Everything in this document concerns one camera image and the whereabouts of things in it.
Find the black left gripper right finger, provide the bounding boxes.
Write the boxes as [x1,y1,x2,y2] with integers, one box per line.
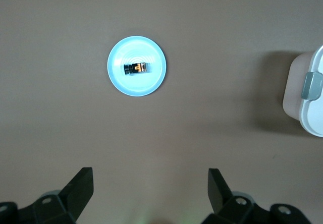
[202,167,270,224]

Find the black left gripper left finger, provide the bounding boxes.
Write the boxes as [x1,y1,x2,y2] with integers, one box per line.
[27,167,95,224]

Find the orange black switch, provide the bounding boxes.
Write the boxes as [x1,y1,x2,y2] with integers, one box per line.
[123,62,152,76]

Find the white lidded box grey latches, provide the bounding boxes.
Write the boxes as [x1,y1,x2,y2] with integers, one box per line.
[282,44,323,138]

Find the light blue round plate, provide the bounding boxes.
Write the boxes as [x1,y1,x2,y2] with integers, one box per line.
[106,35,168,97]

